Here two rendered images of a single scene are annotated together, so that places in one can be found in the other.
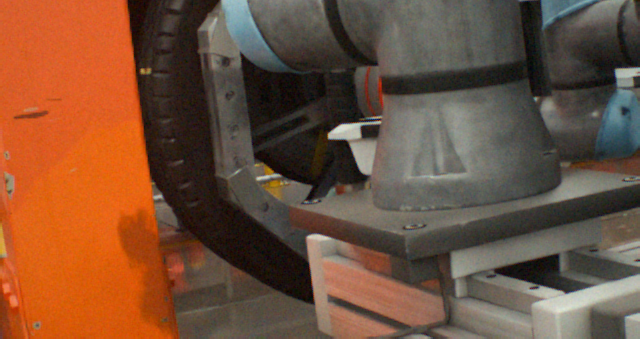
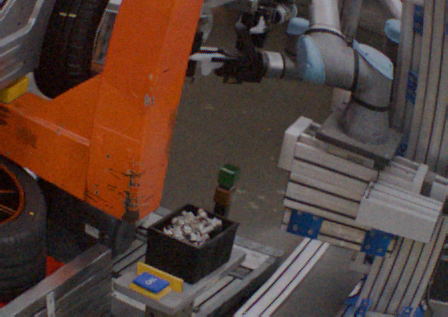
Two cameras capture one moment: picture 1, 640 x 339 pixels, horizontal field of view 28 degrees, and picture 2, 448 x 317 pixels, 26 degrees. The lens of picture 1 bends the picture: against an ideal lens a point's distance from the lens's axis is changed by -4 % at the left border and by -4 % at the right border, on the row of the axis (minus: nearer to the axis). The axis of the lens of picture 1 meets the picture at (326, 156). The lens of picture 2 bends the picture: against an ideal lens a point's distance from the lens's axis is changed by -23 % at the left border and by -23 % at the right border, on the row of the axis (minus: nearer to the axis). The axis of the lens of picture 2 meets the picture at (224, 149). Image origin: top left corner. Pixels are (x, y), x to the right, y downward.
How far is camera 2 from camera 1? 2.31 m
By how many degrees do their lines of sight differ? 52
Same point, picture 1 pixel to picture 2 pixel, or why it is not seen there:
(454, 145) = (382, 127)
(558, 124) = (292, 68)
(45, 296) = (147, 149)
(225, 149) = not seen: hidden behind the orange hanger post
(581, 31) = not seen: hidden behind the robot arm
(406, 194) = (369, 139)
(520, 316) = (404, 180)
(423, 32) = (381, 95)
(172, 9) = not seen: outside the picture
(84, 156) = (171, 85)
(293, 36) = (336, 81)
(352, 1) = (363, 80)
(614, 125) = not seen: hidden behind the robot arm
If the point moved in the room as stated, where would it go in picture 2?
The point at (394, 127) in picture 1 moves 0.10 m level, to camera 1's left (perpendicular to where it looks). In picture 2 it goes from (366, 118) to (346, 124)
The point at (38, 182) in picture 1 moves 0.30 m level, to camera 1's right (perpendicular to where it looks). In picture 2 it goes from (159, 99) to (248, 80)
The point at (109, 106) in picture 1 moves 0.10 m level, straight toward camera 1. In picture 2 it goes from (182, 63) to (217, 76)
